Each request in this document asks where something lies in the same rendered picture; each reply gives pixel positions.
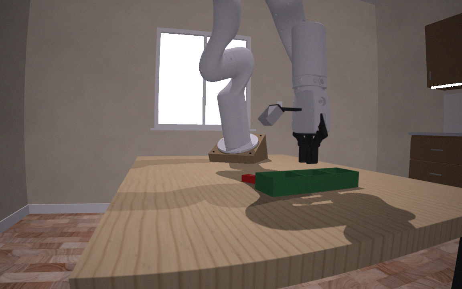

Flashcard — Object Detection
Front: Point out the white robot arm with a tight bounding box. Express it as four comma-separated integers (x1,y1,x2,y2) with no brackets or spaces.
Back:
199,0,327,154

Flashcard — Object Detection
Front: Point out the red nine-volt battery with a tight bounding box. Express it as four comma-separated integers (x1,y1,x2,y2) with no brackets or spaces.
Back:
242,174,255,184

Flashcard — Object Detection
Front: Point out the green three-compartment bin rack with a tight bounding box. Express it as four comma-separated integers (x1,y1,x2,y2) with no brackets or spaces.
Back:
255,167,359,197

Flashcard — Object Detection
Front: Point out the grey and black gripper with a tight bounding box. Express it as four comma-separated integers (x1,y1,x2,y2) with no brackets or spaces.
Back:
292,88,330,164

